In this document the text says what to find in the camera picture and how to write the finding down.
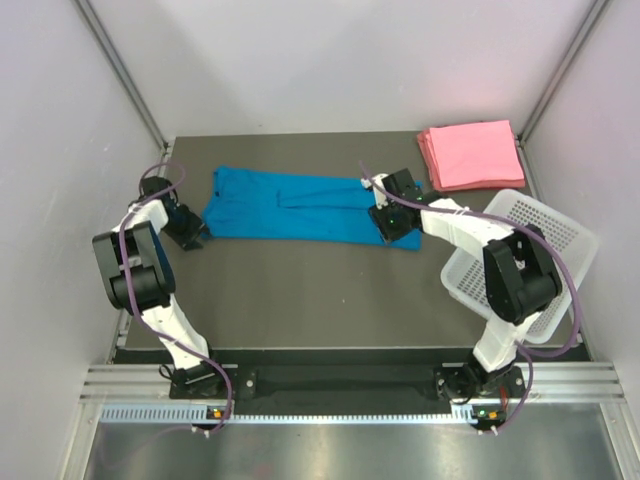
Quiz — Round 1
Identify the blue t shirt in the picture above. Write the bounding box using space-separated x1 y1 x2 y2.
201 165 422 251

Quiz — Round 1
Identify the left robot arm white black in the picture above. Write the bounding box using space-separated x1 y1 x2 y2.
92 176 227 399

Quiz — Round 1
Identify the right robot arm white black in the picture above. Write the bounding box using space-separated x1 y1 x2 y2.
361 169 562 397

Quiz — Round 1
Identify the folded pink t shirt stack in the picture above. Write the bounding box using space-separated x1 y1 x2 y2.
416 120 526 192

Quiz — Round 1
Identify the white perforated plastic basket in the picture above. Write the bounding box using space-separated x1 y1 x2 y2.
441 189 598 344

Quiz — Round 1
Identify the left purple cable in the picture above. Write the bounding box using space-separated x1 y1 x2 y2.
124 162 236 441

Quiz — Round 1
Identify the purple cable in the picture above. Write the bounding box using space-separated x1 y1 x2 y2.
124 162 236 441
359 159 584 434

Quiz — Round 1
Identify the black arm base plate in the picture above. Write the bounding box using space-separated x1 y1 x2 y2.
187 348 526 417

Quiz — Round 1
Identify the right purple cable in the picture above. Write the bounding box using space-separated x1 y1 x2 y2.
359 159 584 434

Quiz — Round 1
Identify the slotted grey cable duct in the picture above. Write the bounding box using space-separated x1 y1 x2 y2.
99 402 506 426

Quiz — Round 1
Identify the left aluminium corner post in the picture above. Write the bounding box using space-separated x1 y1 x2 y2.
71 0 169 151

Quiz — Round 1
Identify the aluminium corner post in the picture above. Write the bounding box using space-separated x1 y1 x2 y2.
516 0 614 146
71 0 169 151

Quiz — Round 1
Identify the aluminium frame rail front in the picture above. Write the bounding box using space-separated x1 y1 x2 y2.
80 362 625 404

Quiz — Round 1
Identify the right aluminium corner post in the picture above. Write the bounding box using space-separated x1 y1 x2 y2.
516 0 614 146

